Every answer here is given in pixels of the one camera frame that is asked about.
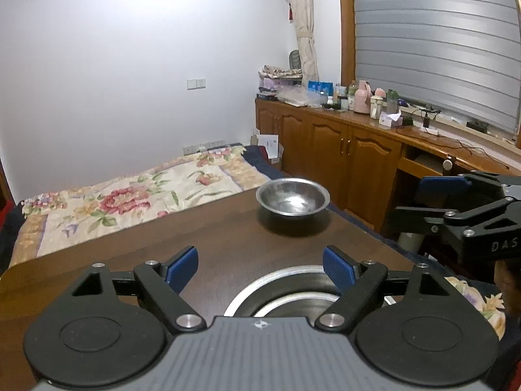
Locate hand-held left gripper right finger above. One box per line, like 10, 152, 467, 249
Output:
315, 245, 450, 332

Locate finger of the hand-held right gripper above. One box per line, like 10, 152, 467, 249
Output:
385, 197, 521, 237
419, 173, 521, 203

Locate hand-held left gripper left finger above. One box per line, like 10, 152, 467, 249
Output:
71, 245, 206, 333

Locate large stainless steel bowl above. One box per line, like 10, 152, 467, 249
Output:
223, 265, 397, 318

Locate person's right hand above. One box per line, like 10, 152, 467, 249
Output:
494, 258, 521, 306

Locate white waste bin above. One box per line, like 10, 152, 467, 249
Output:
397, 232, 426, 257

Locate floral bed quilt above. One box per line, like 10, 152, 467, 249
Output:
8, 144, 507, 339

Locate white tissue box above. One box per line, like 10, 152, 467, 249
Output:
378, 111, 403, 128

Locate pink lidded cup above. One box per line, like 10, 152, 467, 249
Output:
370, 88, 387, 120

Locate wooden sideboard cabinet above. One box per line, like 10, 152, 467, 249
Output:
255, 98, 514, 233

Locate pink thermos jug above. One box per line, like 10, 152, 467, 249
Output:
353, 81, 373, 115

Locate white paper bag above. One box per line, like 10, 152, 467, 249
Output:
250, 128, 281, 164

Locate grey window blind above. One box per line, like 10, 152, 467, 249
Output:
352, 0, 521, 135

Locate clear plastic bags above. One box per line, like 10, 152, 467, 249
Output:
277, 87, 328, 107

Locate floral fabric pile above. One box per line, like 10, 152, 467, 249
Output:
259, 65, 304, 79

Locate cream patterned curtain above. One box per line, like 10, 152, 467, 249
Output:
285, 0, 318, 82

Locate wall socket row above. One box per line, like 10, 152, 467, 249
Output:
183, 140, 224, 155

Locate wooden window frame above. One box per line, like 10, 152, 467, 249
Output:
338, 0, 357, 86

